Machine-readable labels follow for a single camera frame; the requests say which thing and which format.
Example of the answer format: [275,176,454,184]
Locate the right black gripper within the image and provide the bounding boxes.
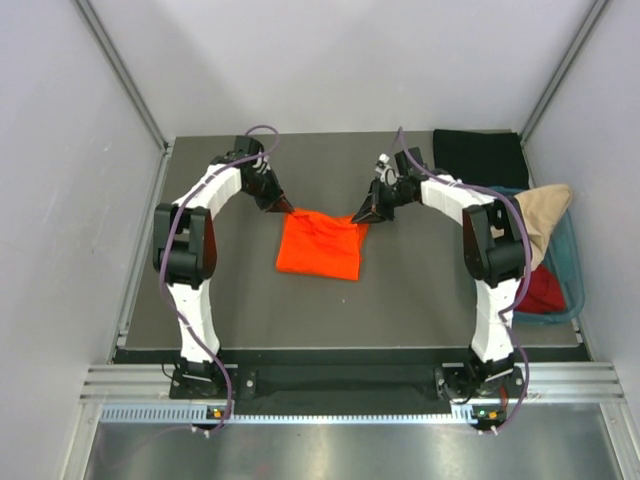
[353,177,415,226]

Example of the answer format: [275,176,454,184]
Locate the orange t shirt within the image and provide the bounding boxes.
[276,208,369,281]

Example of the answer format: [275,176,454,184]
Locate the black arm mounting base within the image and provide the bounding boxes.
[112,347,591,416]

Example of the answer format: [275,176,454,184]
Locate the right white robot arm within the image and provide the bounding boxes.
[351,147,531,396]

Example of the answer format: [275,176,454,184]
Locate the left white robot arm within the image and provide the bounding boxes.
[152,129,294,397]

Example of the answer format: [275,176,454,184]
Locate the folded black t shirt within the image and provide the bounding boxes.
[432,129,529,190]

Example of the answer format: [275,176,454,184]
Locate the beige t shirt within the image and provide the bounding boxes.
[515,184,573,270]

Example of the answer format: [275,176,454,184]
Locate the red t shirt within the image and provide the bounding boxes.
[516,265,566,315]

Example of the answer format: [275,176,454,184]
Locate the teal plastic laundry basket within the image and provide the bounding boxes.
[493,187,585,325]

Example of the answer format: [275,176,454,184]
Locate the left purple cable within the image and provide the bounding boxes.
[97,124,281,466]

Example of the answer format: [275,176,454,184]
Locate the slotted grey cable duct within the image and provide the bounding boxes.
[100,403,499,426]

